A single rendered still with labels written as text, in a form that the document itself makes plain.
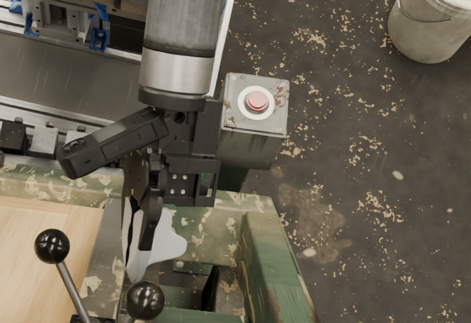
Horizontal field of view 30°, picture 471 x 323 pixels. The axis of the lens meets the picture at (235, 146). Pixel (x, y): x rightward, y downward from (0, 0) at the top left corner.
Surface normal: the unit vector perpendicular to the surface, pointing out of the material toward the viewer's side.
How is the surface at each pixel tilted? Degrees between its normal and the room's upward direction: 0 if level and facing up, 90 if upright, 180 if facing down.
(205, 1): 47
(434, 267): 0
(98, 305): 54
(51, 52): 0
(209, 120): 40
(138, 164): 74
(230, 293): 0
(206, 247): 35
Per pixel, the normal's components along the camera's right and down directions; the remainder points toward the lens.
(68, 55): 0.14, -0.39
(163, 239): 0.39, 0.29
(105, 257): 0.15, -0.97
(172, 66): -0.07, 0.19
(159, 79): -0.36, 0.13
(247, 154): -0.09, 0.91
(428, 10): -0.68, 0.65
